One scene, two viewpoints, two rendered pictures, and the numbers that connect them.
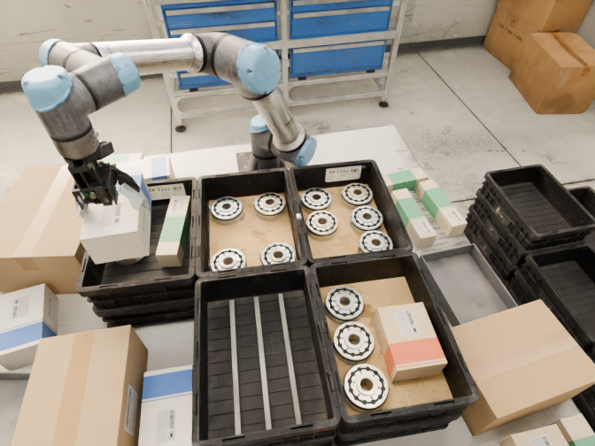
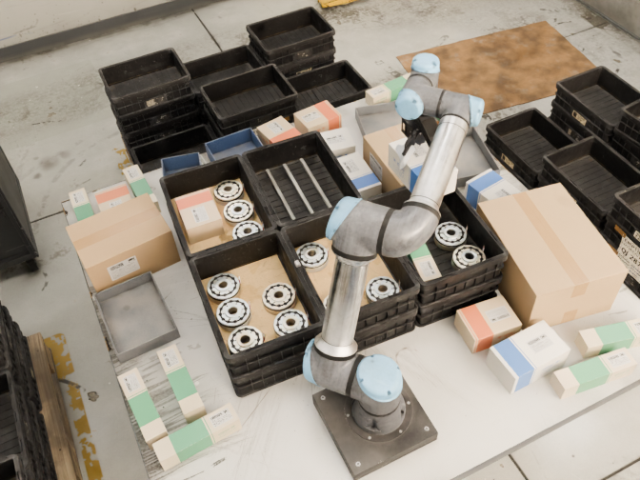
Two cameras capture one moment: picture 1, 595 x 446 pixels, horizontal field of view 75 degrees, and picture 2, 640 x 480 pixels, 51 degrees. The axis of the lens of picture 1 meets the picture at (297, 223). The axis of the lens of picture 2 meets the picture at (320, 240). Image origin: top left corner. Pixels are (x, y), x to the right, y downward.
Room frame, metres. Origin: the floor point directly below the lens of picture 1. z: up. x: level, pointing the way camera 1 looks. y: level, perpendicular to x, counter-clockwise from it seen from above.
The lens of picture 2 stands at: (2.05, -0.16, 2.49)
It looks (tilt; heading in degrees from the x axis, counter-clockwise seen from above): 49 degrees down; 170
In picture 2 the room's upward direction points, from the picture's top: 4 degrees counter-clockwise
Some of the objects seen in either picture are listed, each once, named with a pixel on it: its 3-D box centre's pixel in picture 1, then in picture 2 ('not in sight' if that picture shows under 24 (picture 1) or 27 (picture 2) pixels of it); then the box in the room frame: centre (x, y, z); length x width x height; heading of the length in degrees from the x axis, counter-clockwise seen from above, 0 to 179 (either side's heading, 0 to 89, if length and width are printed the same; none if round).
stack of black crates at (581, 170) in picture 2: not in sight; (589, 199); (0.26, 1.40, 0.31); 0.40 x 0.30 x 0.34; 12
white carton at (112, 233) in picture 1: (119, 215); (421, 167); (0.63, 0.43, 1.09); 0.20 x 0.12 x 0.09; 12
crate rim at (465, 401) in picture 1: (383, 326); (216, 204); (0.43, -0.21, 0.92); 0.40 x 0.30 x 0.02; 9
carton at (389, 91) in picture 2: not in sight; (391, 90); (-0.24, 0.62, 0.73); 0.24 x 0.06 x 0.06; 107
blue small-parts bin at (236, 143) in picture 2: not in sight; (235, 151); (-0.02, -0.10, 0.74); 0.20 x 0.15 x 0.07; 103
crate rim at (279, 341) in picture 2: (345, 207); (254, 291); (0.83, -0.15, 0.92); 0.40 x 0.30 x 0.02; 9
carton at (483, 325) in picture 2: not in sight; (487, 324); (1.01, 0.53, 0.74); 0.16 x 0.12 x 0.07; 96
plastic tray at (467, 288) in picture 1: (466, 286); (136, 315); (0.67, -0.54, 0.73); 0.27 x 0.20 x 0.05; 15
